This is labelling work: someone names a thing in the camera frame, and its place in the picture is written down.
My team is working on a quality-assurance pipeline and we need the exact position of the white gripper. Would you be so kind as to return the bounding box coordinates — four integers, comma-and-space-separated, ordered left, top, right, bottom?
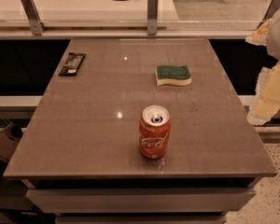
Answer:
245, 8, 280, 126

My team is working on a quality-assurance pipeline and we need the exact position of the green and yellow sponge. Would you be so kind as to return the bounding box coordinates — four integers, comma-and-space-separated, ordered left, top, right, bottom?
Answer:
155, 65, 191, 86

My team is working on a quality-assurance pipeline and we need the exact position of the red coca-cola can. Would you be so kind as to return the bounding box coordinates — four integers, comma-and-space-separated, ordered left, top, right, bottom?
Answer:
139, 105, 172, 160

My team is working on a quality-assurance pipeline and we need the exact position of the grey table drawer front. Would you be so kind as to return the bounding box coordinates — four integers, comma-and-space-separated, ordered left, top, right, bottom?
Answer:
26, 188, 256, 214

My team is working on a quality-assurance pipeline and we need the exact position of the dark chair at left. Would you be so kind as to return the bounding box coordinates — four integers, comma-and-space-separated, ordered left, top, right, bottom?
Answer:
0, 123, 22, 177

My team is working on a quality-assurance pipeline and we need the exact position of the right metal railing bracket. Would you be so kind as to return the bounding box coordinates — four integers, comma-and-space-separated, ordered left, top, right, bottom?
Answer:
258, 0, 280, 27

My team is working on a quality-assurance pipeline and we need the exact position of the metal railing bracket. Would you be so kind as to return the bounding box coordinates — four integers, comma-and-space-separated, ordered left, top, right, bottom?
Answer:
21, 0, 45, 35
258, 0, 280, 27
147, 0, 159, 35

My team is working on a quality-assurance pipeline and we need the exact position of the middle metal railing bracket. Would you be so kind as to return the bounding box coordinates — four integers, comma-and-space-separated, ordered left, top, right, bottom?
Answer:
147, 0, 159, 35

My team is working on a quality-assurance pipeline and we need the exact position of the left metal railing bracket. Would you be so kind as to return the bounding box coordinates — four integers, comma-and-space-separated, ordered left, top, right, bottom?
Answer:
21, 0, 45, 35

